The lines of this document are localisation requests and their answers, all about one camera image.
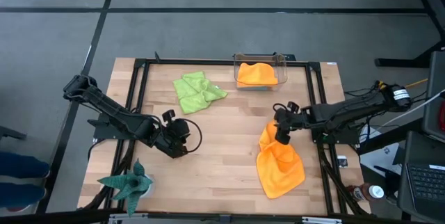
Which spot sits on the black crossbar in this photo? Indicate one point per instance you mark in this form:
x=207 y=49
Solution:
x=69 y=217

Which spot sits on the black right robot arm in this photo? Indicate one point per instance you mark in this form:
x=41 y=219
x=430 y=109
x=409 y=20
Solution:
x=347 y=111

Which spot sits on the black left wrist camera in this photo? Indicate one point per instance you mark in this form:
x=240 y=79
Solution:
x=169 y=116

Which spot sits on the lime green microfiber towel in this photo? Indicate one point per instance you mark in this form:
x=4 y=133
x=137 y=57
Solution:
x=196 y=92

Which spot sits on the white cardboard box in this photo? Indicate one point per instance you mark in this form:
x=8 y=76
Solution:
x=380 y=154

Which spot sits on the artificial green potted plant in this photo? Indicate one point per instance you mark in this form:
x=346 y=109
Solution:
x=130 y=184

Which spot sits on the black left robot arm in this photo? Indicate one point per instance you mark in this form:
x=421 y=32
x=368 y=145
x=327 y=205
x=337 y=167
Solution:
x=114 y=118

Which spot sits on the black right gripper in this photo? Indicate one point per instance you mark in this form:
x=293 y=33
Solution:
x=292 y=119

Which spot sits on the small black white tag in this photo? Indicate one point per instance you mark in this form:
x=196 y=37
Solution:
x=342 y=161

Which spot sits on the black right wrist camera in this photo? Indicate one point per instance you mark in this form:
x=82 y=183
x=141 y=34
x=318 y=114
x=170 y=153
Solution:
x=293 y=106

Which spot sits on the red object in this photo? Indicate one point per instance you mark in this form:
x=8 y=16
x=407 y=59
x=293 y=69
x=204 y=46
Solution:
x=442 y=116

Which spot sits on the brown bottle with white cap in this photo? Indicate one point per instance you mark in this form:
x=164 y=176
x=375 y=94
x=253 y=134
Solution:
x=366 y=192

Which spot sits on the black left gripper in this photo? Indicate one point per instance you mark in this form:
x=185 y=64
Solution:
x=167 y=135

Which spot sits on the dark grey device panel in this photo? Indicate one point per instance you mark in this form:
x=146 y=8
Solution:
x=432 y=92

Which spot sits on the black chair base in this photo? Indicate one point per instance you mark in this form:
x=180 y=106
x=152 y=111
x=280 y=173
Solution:
x=10 y=133

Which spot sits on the black aluminium table frame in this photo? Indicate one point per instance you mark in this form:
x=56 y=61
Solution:
x=208 y=61

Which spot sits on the orange microfiber towel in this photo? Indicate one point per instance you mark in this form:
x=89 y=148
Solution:
x=257 y=74
x=280 y=166

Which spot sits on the small white label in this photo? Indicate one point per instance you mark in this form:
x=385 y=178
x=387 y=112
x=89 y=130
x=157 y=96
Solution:
x=332 y=63

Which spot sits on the black desk stand leg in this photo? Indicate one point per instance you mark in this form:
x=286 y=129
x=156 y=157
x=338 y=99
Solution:
x=427 y=5

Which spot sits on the person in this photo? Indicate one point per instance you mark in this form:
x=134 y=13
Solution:
x=21 y=165

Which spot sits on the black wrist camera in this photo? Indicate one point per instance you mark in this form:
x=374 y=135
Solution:
x=169 y=116
x=293 y=106

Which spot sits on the clear plastic bin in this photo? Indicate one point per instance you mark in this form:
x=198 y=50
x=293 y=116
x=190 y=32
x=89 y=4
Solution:
x=283 y=67

